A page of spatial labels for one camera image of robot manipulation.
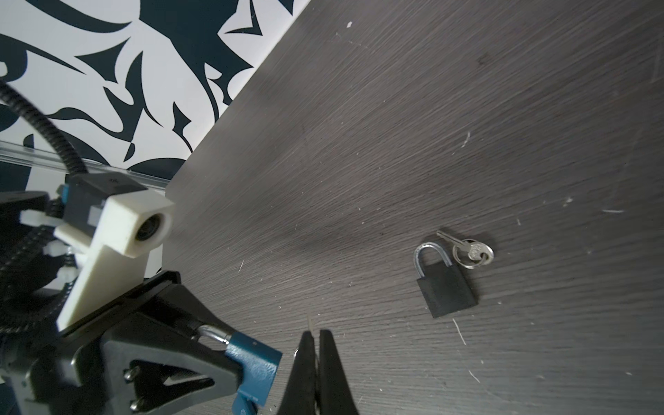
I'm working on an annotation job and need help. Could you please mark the black corrugated cable conduit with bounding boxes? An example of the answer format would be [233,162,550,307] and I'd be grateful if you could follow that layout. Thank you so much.
[0,80,89,335]

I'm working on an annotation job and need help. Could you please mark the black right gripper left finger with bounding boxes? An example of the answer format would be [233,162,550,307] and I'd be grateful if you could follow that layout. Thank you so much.
[277,331,317,415]

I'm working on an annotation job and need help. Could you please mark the small black padlock locked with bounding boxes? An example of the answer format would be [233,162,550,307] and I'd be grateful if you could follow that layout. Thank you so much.
[413,242,478,318]

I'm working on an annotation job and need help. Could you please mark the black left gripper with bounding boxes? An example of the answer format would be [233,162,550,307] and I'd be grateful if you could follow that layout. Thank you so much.
[1,271,243,414]

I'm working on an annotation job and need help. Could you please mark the silver keys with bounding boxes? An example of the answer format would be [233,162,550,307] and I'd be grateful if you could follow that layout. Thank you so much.
[436,230,495,270]

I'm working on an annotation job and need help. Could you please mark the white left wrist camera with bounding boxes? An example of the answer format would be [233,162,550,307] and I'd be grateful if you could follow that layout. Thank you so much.
[19,172,175,332]

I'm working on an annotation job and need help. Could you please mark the blue padlock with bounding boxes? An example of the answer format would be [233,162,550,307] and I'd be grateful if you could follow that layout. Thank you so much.
[197,324,282,415]

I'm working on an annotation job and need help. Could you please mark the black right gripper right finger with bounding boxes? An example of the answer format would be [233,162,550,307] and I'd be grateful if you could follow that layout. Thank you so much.
[319,330,359,415]

